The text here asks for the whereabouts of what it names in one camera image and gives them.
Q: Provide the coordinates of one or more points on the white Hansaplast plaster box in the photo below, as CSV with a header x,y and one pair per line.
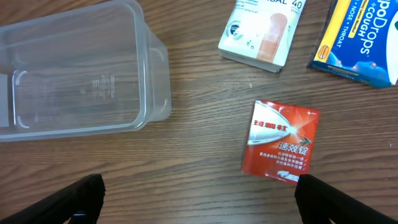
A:
x,y
260,32

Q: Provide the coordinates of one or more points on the blue VapoDrops cough drops bag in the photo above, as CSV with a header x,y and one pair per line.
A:
x,y
359,42

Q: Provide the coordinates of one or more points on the red medicine sachet box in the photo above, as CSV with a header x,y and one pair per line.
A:
x,y
280,141

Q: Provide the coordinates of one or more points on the clear plastic container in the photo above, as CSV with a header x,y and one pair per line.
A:
x,y
94,70

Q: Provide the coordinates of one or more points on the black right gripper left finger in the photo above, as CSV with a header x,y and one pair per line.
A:
x,y
80,202

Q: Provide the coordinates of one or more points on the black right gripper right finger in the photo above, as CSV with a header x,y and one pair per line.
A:
x,y
320,203

